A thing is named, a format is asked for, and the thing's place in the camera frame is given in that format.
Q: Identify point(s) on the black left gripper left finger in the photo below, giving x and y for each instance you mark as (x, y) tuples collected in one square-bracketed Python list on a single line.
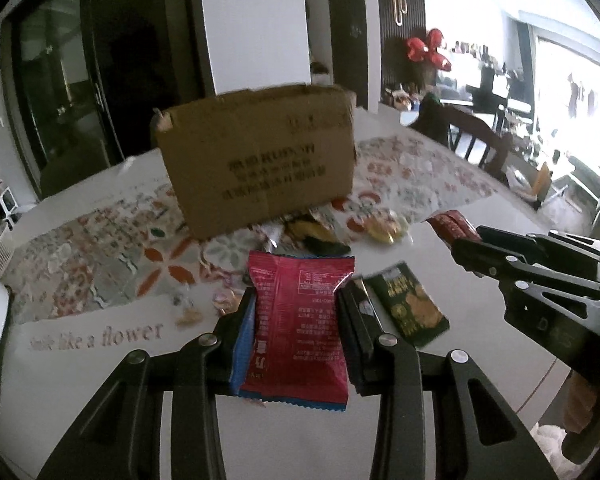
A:
[(117, 434)]

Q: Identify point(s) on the brown cardboard box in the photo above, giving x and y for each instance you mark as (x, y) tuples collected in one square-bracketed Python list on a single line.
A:
[(250, 156)]

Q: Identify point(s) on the dark glass cabinet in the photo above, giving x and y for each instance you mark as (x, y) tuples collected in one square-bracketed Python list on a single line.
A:
[(84, 78)]

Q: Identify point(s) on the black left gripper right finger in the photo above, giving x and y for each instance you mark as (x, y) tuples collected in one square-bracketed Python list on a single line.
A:
[(433, 410)]

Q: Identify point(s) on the dark wooden chair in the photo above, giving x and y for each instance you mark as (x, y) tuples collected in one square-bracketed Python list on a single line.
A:
[(445, 124)]

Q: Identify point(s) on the green beef cracker packet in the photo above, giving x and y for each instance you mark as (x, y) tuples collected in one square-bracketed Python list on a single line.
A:
[(413, 312)]

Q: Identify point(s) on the dark red snack bar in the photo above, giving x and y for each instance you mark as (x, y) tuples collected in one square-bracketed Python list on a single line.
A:
[(452, 225)]

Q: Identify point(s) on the dark door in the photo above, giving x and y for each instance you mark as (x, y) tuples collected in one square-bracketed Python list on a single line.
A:
[(348, 34)]

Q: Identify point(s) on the black yellow snack packet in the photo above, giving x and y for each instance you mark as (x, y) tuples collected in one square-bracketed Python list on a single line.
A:
[(316, 238)]

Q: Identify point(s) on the right hand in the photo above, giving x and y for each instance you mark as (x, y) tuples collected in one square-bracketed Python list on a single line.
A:
[(581, 400)]

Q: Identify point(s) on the red snack packet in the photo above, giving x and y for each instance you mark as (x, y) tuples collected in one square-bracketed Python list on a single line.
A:
[(297, 356)]

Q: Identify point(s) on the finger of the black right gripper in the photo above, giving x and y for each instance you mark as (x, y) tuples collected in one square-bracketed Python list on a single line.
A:
[(559, 251), (481, 258)]

